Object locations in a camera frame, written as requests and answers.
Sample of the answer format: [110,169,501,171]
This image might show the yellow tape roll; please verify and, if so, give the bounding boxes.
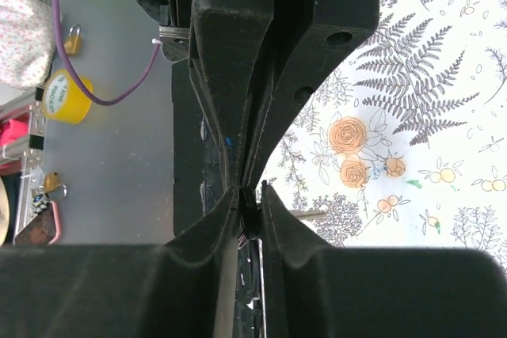
[42,69,92,124]

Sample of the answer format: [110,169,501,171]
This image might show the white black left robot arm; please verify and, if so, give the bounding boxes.
[136,0,379,192]

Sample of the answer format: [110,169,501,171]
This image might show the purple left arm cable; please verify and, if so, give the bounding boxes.
[49,0,163,108]

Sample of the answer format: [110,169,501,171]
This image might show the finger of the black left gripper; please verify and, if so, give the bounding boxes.
[241,0,379,188]
[189,0,274,188]

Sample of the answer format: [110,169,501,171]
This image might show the floral fabric bundle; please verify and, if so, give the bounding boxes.
[1,0,55,89]

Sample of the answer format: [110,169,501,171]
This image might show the floral patterned table mat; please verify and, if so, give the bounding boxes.
[264,0,506,256]

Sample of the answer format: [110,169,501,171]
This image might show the brass padlock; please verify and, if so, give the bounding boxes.
[64,25,82,56]
[42,172,68,201]

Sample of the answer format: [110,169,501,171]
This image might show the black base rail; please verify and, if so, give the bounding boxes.
[171,60,223,235]

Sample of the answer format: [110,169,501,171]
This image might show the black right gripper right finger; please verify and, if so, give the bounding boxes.
[261,185,506,337]

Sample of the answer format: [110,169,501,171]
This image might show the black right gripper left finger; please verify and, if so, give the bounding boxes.
[1,187,238,337]

